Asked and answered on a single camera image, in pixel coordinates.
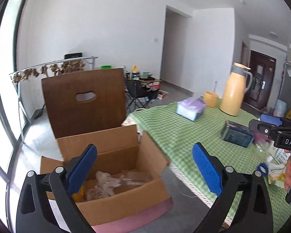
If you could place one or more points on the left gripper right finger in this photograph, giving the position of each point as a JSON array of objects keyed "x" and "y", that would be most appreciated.
[{"x": 254, "y": 212}]

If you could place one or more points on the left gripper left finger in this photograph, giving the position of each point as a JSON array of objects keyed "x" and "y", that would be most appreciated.
[{"x": 34, "y": 213}]

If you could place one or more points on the green white snack bag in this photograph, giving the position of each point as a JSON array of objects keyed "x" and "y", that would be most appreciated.
[{"x": 276, "y": 163}]

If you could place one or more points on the dark blue carton box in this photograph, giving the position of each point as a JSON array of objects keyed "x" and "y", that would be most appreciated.
[{"x": 237, "y": 134}]

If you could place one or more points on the yellow snack bag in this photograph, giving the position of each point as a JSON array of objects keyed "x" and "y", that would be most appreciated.
[{"x": 79, "y": 196}]

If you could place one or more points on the white plastic bag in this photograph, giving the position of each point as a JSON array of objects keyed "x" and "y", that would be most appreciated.
[{"x": 104, "y": 187}]

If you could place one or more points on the clear plastic clamshell container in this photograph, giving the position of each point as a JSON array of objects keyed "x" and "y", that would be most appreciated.
[{"x": 135, "y": 178}]

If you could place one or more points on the person's right hand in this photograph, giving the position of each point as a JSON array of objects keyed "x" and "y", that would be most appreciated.
[{"x": 287, "y": 183}]

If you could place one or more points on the grey refrigerator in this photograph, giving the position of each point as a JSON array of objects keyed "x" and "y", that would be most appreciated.
[{"x": 284, "y": 97}]

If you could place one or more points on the yellow thermos jug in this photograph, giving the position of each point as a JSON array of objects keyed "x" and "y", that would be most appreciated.
[{"x": 237, "y": 85}]

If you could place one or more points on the dark entrance door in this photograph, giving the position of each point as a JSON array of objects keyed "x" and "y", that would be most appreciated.
[{"x": 262, "y": 69}]

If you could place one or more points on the yellow cup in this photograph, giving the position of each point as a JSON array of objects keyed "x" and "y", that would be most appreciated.
[{"x": 210, "y": 98}]

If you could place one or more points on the purple tissue pack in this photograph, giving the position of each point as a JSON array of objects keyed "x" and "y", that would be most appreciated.
[{"x": 191, "y": 108}]

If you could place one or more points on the cardboard box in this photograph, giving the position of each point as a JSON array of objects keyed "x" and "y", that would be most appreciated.
[{"x": 120, "y": 151}]

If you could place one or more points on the green checkered tablecloth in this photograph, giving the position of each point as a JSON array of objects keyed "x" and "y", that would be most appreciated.
[{"x": 175, "y": 136}]

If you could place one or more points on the brown wooden chair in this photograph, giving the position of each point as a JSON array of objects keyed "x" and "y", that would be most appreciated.
[{"x": 85, "y": 102}]

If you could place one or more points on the metal drying rack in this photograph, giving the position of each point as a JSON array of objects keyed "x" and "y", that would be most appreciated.
[{"x": 48, "y": 69}]

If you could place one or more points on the folding camp table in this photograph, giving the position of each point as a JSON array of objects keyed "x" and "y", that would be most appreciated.
[{"x": 145, "y": 80}]

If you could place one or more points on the black folding chair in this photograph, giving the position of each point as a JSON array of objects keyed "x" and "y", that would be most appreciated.
[{"x": 140, "y": 95}]

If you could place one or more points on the black router box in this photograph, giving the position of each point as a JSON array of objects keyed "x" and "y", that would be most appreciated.
[{"x": 72, "y": 55}]

